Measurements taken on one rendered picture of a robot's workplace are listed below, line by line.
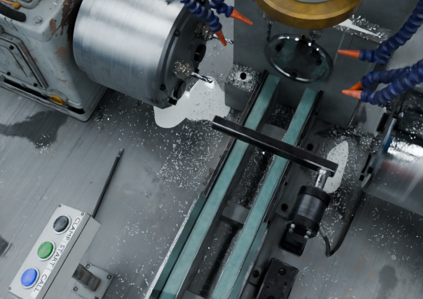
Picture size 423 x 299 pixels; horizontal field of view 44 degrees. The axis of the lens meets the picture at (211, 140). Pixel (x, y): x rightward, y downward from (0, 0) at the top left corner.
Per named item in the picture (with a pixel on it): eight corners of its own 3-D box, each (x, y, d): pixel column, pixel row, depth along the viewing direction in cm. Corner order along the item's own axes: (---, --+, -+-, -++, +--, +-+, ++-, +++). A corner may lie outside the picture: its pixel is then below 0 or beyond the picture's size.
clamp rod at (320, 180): (319, 169, 101) (320, 165, 99) (329, 173, 101) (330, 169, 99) (304, 206, 98) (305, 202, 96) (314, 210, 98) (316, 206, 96)
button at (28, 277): (33, 269, 90) (26, 265, 89) (45, 274, 88) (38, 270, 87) (23, 285, 89) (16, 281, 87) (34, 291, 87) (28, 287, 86)
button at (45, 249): (49, 242, 92) (43, 238, 90) (60, 247, 90) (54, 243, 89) (39, 258, 91) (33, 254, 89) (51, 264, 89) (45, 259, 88)
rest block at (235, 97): (233, 86, 133) (234, 59, 122) (259, 95, 131) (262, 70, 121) (224, 105, 131) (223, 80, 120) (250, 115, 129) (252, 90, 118)
